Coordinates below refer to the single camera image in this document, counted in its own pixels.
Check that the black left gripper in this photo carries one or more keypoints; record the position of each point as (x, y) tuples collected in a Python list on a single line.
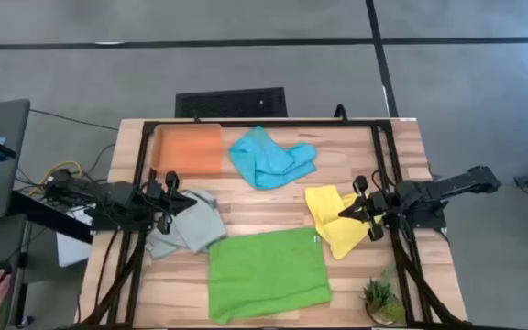
[(165, 206)]

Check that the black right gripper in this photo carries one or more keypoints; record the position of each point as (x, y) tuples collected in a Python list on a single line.
[(376, 208)]

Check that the grey microfiber towel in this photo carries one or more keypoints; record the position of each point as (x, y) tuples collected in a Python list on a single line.
[(200, 224)]

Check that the yellow microfiber towel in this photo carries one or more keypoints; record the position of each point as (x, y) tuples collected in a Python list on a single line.
[(333, 229)]

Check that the blue microfiber towel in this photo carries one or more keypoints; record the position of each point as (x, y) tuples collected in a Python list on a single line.
[(268, 160)]

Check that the green microfiber towel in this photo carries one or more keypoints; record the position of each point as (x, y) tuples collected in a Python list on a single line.
[(268, 275)]

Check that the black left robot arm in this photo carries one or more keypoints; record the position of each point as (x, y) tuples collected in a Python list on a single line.
[(113, 194)]

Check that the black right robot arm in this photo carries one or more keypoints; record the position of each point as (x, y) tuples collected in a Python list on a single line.
[(447, 183)]

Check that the tan cardboard bin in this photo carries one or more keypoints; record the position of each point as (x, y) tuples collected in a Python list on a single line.
[(188, 149)]

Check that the small potted succulent plant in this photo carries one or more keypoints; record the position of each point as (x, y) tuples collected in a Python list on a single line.
[(381, 298)]

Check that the white paper sheet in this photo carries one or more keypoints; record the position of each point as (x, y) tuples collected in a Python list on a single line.
[(71, 252)]

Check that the black desk beam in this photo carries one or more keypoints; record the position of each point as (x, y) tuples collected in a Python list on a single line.
[(48, 217)]

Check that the black aluminium table frame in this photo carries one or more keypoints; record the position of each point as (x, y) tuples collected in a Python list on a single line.
[(264, 124)]

